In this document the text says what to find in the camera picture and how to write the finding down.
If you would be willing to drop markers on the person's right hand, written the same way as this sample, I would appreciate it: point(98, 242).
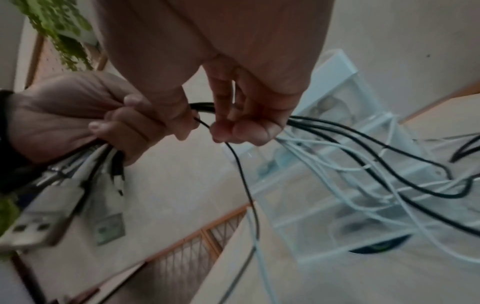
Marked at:
point(232, 35)

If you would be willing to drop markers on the person's left hand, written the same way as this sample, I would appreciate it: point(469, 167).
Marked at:
point(56, 112)

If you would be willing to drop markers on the white drawer organizer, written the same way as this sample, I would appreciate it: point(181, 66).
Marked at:
point(337, 71)

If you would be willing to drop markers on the wooden framed pegboard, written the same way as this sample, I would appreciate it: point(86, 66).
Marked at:
point(45, 62)

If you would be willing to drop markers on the green leafy plant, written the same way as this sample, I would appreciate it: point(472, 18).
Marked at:
point(56, 26)

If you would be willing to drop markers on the dark blue round object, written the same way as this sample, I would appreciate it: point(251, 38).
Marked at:
point(378, 247)

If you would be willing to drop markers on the white table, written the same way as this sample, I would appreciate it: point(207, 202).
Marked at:
point(337, 282)

